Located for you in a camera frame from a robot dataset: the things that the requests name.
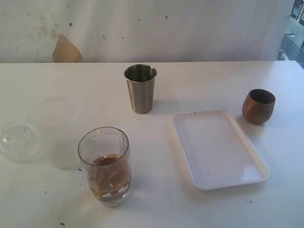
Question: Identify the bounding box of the stainless steel tumbler cup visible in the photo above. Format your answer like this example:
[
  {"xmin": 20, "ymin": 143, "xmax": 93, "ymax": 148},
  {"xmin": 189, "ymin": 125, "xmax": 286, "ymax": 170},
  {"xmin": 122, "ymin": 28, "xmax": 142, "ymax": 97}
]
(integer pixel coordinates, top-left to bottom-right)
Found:
[{"xmin": 124, "ymin": 64, "xmax": 157, "ymax": 114}]

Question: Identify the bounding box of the clear plastic shaker cup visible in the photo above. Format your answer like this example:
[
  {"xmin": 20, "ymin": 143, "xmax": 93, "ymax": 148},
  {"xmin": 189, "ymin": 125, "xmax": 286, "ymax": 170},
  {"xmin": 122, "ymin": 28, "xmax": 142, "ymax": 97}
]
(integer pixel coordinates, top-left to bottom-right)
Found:
[{"xmin": 77, "ymin": 126, "xmax": 132, "ymax": 207}]

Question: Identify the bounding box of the brown wooden cup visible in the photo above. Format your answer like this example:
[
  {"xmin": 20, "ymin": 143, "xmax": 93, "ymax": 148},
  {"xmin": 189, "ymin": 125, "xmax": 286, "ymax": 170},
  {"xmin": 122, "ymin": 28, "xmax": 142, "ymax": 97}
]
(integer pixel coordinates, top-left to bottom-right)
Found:
[{"xmin": 242, "ymin": 88, "xmax": 276, "ymax": 125}]

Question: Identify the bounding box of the white rectangular plastic tray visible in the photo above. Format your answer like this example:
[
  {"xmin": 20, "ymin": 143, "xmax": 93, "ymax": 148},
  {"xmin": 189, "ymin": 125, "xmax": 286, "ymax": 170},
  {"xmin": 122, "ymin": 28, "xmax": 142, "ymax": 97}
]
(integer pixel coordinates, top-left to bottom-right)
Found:
[{"xmin": 172, "ymin": 110, "xmax": 270, "ymax": 190}]

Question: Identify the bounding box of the clear plastic shaker lid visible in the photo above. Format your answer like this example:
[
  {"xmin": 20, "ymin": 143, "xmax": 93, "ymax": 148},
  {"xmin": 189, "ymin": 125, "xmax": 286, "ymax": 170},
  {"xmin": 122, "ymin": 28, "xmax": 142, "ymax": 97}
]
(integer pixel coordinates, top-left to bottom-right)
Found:
[{"xmin": 0, "ymin": 122, "xmax": 40, "ymax": 163}]

